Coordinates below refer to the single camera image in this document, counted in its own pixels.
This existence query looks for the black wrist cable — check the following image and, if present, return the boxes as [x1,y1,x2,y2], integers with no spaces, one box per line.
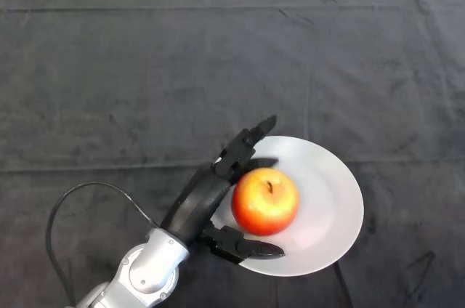
[45,181,153,307]

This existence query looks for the black table cloth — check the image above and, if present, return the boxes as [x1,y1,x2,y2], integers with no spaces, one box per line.
[0,0,465,308]

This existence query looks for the red yellow apple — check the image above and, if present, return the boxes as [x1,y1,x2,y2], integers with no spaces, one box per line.
[231,167,301,236]

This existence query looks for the round white plate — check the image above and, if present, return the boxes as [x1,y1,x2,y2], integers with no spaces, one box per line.
[209,135,365,278]

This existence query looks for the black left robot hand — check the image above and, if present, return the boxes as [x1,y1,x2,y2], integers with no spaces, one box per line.
[160,115,286,266]

